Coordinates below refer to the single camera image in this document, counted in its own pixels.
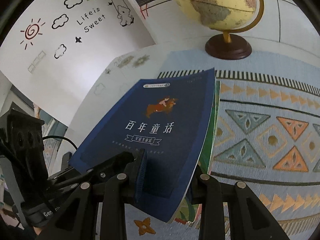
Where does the blue fairy tales book 02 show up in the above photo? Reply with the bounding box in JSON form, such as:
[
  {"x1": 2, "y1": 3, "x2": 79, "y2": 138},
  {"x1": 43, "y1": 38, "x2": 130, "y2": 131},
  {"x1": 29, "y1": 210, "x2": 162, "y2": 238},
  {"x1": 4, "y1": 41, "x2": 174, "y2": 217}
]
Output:
[{"x1": 70, "y1": 69, "x2": 215, "y2": 222}]

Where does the green insect book 03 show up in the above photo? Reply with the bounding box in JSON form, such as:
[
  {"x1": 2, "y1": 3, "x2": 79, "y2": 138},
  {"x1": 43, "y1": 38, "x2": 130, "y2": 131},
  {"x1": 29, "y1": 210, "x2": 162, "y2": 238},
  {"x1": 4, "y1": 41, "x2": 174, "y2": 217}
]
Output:
[{"x1": 198, "y1": 80, "x2": 220, "y2": 173}]

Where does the patterned blue table mat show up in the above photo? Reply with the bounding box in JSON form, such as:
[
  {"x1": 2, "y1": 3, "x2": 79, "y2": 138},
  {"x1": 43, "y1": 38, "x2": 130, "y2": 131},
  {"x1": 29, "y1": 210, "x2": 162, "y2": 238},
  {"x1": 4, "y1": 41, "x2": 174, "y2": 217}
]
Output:
[{"x1": 100, "y1": 49, "x2": 320, "y2": 240}]

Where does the antique yellow globe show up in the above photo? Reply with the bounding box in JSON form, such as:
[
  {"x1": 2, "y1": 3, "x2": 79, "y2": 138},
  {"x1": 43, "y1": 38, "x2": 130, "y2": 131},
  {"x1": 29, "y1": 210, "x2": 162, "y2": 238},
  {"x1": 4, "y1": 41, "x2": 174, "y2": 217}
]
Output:
[{"x1": 175, "y1": 0, "x2": 264, "y2": 60}]

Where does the white bookshelf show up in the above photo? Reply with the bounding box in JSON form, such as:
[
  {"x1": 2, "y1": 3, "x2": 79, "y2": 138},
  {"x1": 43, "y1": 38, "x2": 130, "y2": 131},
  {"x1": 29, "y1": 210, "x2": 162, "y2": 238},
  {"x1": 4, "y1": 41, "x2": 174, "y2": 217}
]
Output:
[{"x1": 128, "y1": 0, "x2": 319, "y2": 56}]

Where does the black cable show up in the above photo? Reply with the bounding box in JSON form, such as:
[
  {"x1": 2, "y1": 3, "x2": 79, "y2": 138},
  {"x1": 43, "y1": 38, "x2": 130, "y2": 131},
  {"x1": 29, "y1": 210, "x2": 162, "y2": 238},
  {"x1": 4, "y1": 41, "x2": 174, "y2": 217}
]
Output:
[{"x1": 42, "y1": 135, "x2": 79, "y2": 152}]

